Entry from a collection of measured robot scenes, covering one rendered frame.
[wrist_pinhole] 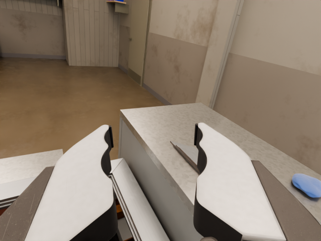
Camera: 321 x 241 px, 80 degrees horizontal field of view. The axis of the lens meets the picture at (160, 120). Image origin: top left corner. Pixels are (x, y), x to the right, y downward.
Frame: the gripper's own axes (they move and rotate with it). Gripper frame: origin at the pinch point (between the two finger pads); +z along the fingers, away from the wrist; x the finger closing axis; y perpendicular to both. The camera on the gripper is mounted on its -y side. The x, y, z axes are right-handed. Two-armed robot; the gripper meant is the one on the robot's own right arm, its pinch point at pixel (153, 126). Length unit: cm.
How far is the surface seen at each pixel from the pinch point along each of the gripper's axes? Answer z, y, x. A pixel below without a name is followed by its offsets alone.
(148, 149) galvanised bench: 56, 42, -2
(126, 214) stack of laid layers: 41, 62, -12
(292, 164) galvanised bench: 53, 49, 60
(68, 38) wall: 598, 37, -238
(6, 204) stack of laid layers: 42, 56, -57
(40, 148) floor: 184, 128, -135
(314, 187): 36, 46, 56
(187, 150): 53, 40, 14
